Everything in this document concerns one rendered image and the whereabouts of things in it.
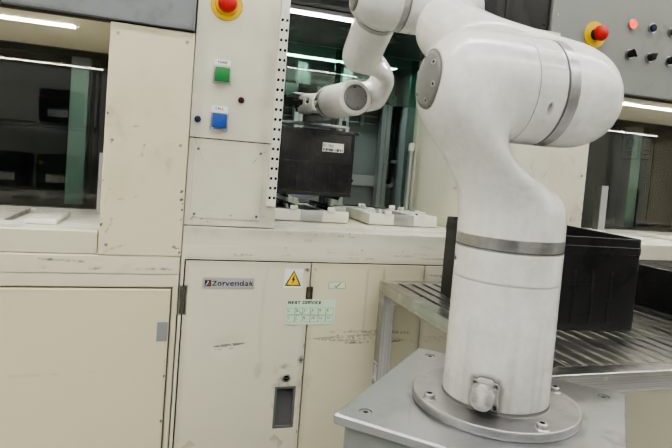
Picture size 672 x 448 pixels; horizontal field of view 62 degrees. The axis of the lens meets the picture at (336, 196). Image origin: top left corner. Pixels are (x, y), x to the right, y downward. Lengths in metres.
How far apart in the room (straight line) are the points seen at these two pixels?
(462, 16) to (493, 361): 0.44
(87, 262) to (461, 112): 0.90
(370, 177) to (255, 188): 1.07
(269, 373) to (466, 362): 0.77
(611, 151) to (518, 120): 1.73
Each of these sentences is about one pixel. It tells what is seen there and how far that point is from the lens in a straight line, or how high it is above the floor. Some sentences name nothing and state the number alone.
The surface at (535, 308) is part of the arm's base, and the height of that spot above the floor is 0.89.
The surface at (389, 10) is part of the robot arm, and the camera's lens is 0.96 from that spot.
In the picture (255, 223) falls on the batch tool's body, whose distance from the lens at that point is 1.27.
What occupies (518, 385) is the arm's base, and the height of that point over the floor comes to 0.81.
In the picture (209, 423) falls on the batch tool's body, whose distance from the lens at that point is 1.38.
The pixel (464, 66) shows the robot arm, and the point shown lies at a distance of 0.59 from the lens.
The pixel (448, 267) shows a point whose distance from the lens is 1.24.
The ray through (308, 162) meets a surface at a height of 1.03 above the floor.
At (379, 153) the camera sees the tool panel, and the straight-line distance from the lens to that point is 2.24.
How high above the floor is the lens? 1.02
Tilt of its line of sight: 3 degrees down
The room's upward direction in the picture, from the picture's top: 5 degrees clockwise
